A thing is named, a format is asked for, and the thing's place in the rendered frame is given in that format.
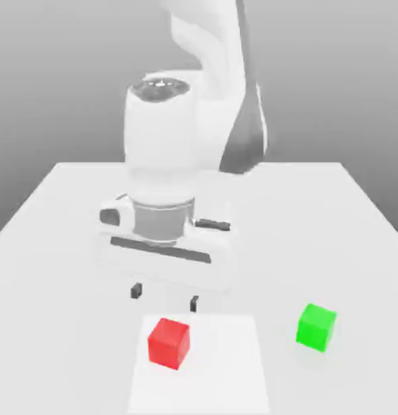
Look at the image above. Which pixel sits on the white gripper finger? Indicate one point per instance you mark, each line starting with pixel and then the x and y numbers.
pixel 136 290
pixel 193 304

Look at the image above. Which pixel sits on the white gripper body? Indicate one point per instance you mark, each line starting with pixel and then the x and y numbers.
pixel 159 264

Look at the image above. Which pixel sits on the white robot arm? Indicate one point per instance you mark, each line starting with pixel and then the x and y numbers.
pixel 159 136

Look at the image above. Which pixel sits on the small red cube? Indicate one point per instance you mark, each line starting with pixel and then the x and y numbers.
pixel 168 343

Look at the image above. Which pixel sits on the small green cube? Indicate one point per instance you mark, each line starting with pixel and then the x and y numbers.
pixel 315 327

